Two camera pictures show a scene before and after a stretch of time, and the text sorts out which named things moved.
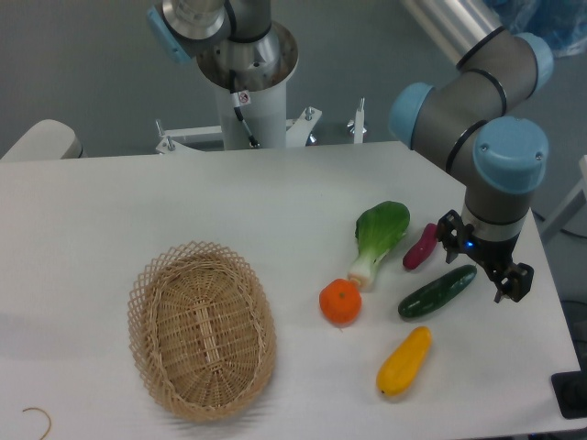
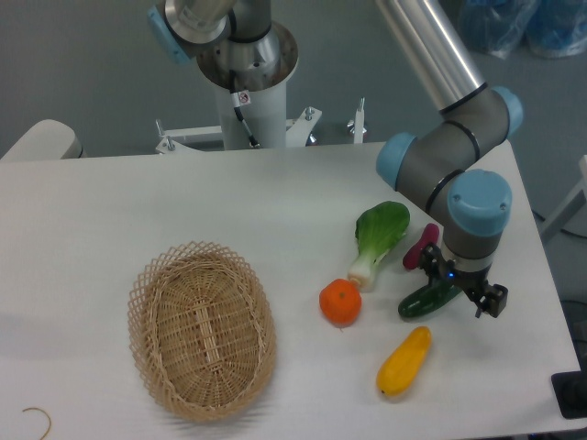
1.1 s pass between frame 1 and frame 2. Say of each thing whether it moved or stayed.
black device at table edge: stayed
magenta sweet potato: stayed
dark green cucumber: stayed
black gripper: moved
